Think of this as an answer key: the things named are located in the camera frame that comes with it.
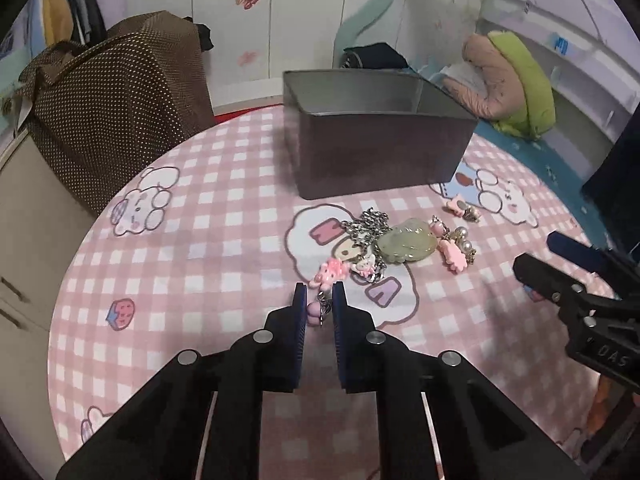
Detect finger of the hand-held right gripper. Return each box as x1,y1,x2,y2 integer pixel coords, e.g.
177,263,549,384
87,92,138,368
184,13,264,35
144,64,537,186
513,253,640,320
546,231,640,293

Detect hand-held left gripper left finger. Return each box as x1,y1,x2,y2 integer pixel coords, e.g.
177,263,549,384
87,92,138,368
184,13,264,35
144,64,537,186
55,282,308,480

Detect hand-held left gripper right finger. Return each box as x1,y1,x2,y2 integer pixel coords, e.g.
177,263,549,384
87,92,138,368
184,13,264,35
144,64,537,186
331,281,586,480

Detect pink bear charm keychain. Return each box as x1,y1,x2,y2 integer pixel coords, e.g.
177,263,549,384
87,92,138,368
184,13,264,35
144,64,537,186
306,258,349,328

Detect white bunny charm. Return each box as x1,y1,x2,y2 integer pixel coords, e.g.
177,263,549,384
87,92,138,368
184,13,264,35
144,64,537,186
350,252,377,281

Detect pink flower pearl earring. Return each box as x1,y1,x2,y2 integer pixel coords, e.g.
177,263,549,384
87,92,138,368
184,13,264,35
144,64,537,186
430,216,455,257
446,227,478,275

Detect silver chain necklace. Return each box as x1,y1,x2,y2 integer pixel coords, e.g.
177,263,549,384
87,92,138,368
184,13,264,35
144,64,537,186
341,208,396,286

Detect green jade pendant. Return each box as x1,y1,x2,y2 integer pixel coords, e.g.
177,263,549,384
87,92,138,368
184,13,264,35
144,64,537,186
376,217,438,264

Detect small pink flower ear stud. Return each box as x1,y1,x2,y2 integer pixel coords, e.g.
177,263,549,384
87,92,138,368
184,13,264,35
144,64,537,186
445,199,482,222

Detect grey metal tin box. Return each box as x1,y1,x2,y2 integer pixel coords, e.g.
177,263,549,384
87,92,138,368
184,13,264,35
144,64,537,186
282,70,480,201

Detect pink checked cartoon tablecloth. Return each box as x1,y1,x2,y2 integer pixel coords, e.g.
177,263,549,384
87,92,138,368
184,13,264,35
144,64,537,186
47,105,621,480

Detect green quilt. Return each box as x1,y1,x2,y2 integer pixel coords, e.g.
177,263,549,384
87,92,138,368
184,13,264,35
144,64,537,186
487,30,557,141

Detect pink quilt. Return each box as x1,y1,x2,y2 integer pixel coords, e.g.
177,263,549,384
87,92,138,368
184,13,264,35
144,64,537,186
442,34,526,120

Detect white pillow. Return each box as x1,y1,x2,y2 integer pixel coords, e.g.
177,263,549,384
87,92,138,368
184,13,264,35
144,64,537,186
444,64,482,87

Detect stack of folded dark clothes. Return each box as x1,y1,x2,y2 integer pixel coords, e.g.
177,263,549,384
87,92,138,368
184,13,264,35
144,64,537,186
342,42,411,71

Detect beige cabinet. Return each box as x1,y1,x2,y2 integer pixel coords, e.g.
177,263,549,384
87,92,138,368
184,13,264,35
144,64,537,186
0,130,96,461

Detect brown dotted fabric bag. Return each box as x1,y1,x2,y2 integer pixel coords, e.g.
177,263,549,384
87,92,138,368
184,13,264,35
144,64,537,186
19,10,216,216

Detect black garment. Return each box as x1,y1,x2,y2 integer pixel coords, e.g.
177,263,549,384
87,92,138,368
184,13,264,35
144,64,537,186
192,22,215,52

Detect white butterfly wardrobe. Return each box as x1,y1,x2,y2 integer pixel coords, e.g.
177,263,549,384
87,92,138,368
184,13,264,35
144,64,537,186
95,0,381,111

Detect teal bunk bed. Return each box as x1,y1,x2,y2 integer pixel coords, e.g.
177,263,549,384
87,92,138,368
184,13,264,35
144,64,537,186
332,0,640,241

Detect white paper tag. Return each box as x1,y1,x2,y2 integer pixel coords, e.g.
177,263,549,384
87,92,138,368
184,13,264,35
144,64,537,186
12,97,31,133

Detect row of hanging clothes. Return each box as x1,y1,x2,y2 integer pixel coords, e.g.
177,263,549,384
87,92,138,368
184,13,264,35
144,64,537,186
42,0,106,46

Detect purple wall shelf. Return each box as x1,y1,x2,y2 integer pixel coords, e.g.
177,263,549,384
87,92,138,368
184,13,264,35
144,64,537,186
475,0,640,141

